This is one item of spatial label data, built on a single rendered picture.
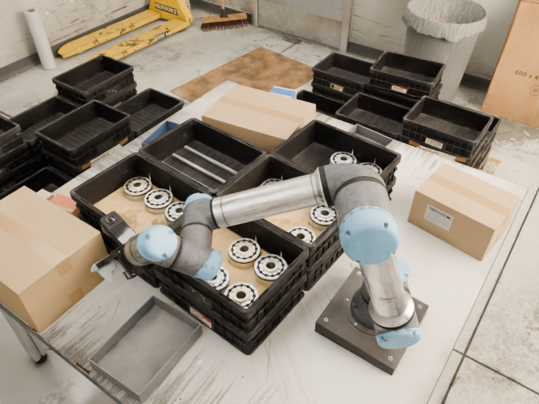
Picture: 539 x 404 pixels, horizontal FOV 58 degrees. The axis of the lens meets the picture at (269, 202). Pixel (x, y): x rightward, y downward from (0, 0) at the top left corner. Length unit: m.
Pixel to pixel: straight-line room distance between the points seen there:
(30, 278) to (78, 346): 0.25
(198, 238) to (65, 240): 0.65
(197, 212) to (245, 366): 0.55
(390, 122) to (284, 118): 1.14
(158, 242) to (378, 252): 0.45
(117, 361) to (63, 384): 0.88
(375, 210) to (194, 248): 0.40
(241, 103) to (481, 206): 1.06
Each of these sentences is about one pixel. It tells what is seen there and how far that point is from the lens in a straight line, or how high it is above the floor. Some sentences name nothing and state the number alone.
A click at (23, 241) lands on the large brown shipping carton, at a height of 0.90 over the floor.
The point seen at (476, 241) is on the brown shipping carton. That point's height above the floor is 0.77.
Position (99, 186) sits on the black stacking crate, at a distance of 1.85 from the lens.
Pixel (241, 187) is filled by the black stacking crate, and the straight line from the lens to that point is 1.75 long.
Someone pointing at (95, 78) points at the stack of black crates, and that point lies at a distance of 3.43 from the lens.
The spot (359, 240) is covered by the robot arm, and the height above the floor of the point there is 1.32.
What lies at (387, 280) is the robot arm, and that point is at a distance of 1.16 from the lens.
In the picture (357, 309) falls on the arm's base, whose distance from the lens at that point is 1.56.
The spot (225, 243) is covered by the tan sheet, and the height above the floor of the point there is 0.83.
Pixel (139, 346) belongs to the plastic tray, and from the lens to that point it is 1.60.
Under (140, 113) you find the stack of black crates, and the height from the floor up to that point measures 0.38.
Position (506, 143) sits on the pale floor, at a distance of 3.86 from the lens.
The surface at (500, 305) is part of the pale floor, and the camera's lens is 2.75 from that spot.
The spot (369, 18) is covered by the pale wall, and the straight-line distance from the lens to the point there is 4.60.
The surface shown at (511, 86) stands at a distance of 4.11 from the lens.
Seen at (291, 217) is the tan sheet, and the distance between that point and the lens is 1.72.
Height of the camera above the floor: 2.03
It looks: 42 degrees down
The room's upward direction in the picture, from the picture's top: straight up
